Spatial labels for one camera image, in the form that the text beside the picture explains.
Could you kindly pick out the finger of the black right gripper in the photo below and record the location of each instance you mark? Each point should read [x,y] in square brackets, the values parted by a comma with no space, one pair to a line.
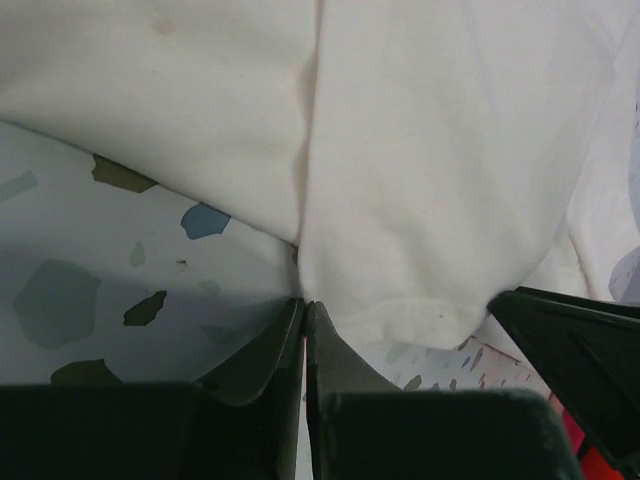
[587,352]

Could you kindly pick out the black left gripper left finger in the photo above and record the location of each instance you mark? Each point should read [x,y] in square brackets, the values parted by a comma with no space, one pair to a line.
[247,425]

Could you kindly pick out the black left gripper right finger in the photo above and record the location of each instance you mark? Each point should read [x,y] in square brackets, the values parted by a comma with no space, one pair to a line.
[345,395]

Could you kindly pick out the white printed t shirt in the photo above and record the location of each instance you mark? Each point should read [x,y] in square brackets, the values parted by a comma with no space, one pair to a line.
[422,155]

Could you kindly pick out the red folded t shirt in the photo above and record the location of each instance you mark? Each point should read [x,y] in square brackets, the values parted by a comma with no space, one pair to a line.
[592,463]

